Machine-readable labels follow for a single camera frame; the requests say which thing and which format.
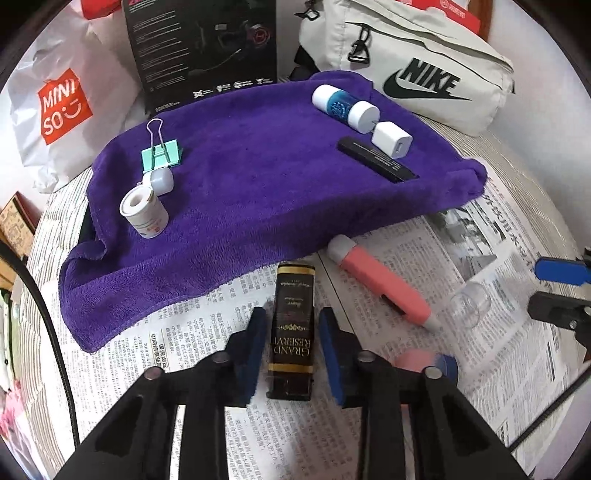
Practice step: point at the red gift bag gold cherries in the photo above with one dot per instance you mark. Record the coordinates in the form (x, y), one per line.
(101, 7)

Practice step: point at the white charger cube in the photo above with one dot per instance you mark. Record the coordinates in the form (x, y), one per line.
(391, 141)

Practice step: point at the white plastic shopping bag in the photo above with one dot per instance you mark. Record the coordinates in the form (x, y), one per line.
(92, 60)

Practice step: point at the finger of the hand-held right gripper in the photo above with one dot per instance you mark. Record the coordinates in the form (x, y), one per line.
(561, 270)
(556, 309)

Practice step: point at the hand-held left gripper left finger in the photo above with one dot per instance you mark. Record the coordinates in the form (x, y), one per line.
(251, 350)

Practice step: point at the black headset box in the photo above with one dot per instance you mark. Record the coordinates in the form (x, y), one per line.
(198, 46)

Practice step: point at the wooden nightstand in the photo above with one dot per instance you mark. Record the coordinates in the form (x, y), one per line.
(7, 263)

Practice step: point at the mint green binder clip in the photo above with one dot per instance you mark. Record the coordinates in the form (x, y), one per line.
(161, 154)

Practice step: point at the clear plastic cap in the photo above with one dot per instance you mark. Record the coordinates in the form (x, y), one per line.
(471, 304)

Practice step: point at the pink pen-shaped tool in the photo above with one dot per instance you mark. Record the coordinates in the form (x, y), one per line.
(383, 281)

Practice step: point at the pink patterned cloth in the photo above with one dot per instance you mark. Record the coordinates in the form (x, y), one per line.
(11, 406)

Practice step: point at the small white rounded cap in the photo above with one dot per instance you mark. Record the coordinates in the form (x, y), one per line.
(159, 180)

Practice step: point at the blue and white bottle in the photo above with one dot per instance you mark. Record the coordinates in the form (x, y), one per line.
(341, 107)

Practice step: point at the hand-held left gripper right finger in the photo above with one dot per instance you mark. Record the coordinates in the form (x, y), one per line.
(332, 355)

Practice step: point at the patterned notebook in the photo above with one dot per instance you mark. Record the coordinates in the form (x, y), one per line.
(16, 217)

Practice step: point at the red and white paper bag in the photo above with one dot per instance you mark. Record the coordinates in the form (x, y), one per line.
(448, 11)

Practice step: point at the white tape roll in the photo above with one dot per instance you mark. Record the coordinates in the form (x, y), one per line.
(145, 214)

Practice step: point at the grey waist bag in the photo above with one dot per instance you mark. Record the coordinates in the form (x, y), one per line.
(415, 50)

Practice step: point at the newspaper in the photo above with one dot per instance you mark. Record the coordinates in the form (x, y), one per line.
(461, 369)

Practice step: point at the purple towel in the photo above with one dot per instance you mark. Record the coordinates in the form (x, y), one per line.
(258, 184)

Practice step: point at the black rectangular stick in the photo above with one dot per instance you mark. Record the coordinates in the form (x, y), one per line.
(376, 159)

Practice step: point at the black Grand Reserve chocolate bar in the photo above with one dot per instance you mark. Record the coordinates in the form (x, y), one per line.
(291, 332)

